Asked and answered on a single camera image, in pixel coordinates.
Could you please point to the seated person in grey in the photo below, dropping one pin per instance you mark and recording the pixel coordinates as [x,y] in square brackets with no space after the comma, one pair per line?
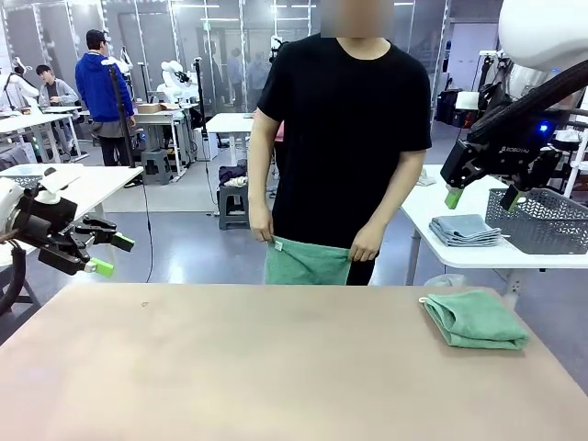
[57,94]

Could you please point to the dark clothes pile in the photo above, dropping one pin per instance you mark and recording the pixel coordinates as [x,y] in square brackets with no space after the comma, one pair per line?
[229,173]

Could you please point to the cardboard box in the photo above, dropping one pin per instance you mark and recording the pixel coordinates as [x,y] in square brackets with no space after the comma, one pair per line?
[151,108]

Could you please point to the grey step stool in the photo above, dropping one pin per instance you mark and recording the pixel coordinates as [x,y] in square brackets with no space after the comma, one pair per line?
[232,195]
[156,167]

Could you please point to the white desk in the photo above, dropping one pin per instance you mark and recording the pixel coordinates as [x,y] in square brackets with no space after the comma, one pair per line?
[227,123]
[156,117]
[27,120]
[101,184]

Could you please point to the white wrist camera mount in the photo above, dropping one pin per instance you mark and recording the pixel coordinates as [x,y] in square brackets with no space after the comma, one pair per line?
[48,195]

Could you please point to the person in black clothing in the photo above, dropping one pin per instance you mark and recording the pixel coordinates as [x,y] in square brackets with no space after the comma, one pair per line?
[344,138]

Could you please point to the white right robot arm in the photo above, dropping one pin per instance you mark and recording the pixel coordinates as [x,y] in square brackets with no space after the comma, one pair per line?
[542,32]

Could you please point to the person's right forearm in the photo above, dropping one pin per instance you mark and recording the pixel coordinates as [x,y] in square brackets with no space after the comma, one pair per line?
[259,188]

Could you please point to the person's right hand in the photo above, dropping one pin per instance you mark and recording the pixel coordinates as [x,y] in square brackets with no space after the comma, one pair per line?
[263,226]

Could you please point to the person's left hand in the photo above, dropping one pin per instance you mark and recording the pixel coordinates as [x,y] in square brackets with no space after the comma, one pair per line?
[365,245]

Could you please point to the man in blue hoodie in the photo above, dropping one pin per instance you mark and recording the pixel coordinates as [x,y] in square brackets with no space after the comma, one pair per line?
[98,87]

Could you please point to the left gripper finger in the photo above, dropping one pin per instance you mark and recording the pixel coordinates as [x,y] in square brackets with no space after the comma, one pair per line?
[123,242]
[102,267]

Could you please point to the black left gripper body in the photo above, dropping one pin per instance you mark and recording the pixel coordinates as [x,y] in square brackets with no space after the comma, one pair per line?
[48,220]

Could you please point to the person's left forearm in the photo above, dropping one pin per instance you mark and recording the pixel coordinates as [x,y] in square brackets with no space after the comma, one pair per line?
[390,202]

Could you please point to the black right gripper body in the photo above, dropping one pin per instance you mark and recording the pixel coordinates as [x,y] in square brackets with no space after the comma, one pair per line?
[510,158]

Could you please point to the green terry towel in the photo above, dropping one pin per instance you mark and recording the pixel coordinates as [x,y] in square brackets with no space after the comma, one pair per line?
[303,268]
[482,321]

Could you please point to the white side table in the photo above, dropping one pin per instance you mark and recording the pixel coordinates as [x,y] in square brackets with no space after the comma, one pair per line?
[473,257]

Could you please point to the black tripod stand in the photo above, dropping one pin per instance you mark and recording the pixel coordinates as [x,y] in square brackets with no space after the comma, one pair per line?
[199,101]
[489,82]
[120,115]

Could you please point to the crumpled white cloth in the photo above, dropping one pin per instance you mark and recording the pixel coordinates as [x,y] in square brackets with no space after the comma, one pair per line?
[425,179]

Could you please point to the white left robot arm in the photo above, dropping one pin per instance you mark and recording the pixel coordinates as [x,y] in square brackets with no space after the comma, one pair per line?
[8,206]

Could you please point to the black suitcase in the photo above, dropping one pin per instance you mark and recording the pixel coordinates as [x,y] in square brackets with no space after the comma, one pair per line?
[448,108]

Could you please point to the grey perforated basket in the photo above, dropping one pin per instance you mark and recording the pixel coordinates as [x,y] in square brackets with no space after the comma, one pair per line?
[551,225]

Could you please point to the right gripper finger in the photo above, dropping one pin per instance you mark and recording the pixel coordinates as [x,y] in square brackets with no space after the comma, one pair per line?
[455,197]
[514,200]

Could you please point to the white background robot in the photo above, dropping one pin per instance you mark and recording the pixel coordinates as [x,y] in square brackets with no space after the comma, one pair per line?
[25,89]
[172,87]

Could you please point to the folded grey-blue towel stack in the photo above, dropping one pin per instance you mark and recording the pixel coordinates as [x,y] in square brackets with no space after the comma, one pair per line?
[464,227]

